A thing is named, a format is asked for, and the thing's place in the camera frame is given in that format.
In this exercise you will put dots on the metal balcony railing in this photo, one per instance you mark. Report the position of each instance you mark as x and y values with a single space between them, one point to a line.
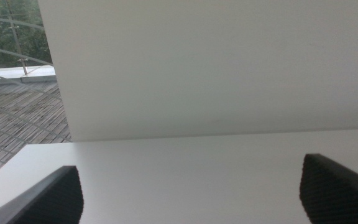
18 40

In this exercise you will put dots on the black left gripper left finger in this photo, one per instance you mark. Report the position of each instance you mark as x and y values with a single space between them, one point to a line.
57 199

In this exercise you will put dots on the white backdrop board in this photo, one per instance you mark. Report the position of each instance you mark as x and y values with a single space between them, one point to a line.
197 68

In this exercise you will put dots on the white concrete ledge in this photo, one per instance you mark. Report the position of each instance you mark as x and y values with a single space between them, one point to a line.
39 74

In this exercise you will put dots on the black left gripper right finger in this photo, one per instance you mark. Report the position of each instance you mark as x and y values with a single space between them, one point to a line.
331 193

